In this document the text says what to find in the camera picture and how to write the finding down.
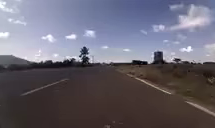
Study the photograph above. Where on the tall dark tree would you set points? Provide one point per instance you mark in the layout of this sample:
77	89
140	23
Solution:
84	56

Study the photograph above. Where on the low dark building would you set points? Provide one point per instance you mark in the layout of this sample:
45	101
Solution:
139	62

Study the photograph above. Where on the tall grey building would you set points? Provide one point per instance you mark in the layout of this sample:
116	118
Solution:
158	56

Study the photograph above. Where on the row of dark bushes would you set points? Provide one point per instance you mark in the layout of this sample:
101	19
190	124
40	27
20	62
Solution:
38	64

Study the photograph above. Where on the small flat-topped tree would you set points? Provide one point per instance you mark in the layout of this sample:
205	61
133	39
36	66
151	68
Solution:
177	60

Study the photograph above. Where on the grey hill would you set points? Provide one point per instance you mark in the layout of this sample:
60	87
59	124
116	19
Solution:
10	60

